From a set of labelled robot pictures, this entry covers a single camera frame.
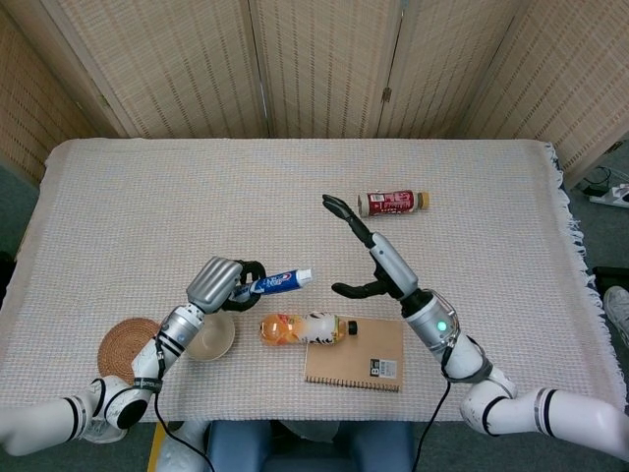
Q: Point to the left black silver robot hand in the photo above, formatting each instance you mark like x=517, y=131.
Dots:
x=211, y=285

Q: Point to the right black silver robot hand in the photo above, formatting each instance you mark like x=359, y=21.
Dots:
x=393, y=265

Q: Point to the blue white toothpaste tube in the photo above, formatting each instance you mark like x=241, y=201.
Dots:
x=280, y=281

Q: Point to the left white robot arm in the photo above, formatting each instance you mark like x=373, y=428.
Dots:
x=118, y=400

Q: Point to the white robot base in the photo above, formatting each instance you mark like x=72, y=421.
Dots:
x=177, y=454

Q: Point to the beige bowl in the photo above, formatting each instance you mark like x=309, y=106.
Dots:
x=216, y=339

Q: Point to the red label drink bottle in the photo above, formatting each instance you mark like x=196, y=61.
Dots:
x=390, y=203

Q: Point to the white woven tablecloth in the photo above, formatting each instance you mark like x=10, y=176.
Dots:
x=196, y=196

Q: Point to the orange juice bottle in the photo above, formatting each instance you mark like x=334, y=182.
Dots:
x=300, y=329

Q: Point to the kraft spiral notebook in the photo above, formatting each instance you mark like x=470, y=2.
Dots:
x=359, y=361

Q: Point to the round woven rattan coaster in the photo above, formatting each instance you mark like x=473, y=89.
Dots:
x=123, y=344

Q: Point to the white sneaker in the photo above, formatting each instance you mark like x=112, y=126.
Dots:
x=98, y=435
x=618, y=307

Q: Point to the bamboo folding screen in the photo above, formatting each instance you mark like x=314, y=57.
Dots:
x=319, y=64

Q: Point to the white power strip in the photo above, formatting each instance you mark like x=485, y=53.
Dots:
x=611, y=195

